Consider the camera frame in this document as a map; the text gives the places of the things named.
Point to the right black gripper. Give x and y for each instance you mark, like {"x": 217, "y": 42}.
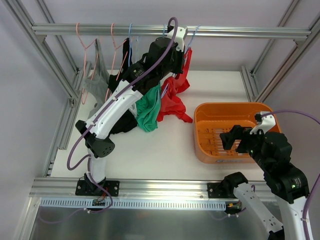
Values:
{"x": 240, "y": 139}

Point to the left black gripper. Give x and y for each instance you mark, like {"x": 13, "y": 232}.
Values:
{"x": 179, "y": 61}

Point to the blue hanger of green top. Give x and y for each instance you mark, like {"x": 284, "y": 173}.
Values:
{"x": 165, "y": 89}

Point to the blue hanger of red top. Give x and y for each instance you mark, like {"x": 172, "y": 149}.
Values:
{"x": 192, "y": 38}

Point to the red tank top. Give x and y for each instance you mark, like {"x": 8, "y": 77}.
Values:
{"x": 171, "y": 103}

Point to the blue hanger of white top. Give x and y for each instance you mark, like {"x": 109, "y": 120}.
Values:
{"x": 134, "y": 42}

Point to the green tank top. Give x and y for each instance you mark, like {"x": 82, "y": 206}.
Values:
{"x": 148, "y": 108}

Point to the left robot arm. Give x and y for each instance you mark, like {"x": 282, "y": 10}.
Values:
{"x": 165, "y": 55}

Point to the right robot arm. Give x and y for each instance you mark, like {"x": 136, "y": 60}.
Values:
{"x": 272, "y": 153}

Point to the pink hanger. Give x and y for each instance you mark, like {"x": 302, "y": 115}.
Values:
{"x": 116, "y": 47}
{"x": 84, "y": 95}

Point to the grey tank top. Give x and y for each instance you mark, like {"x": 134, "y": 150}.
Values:
{"x": 97, "y": 84}

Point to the orange plastic basket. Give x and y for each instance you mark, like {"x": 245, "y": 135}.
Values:
{"x": 219, "y": 128}

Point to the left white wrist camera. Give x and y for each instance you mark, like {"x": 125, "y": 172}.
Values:
{"x": 180, "y": 36}

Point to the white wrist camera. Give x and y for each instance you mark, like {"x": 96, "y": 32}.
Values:
{"x": 265, "y": 121}
{"x": 180, "y": 36}

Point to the aluminium hanging rail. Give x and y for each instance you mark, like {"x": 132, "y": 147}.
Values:
{"x": 84, "y": 29}

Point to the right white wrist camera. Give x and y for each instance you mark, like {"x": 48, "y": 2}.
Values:
{"x": 265, "y": 121}

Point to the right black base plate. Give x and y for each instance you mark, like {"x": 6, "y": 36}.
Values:
{"x": 215, "y": 190}

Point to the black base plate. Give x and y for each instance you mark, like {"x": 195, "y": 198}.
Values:
{"x": 215, "y": 190}
{"x": 112, "y": 187}

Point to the aluminium frame posts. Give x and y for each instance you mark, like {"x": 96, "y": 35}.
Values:
{"x": 18, "y": 11}

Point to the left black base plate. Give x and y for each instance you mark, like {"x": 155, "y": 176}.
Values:
{"x": 112, "y": 187}

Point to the aluminium front rail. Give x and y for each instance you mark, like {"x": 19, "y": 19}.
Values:
{"x": 128, "y": 188}

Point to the white slotted cable duct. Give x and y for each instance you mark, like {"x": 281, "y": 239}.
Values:
{"x": 149, "y": 204}

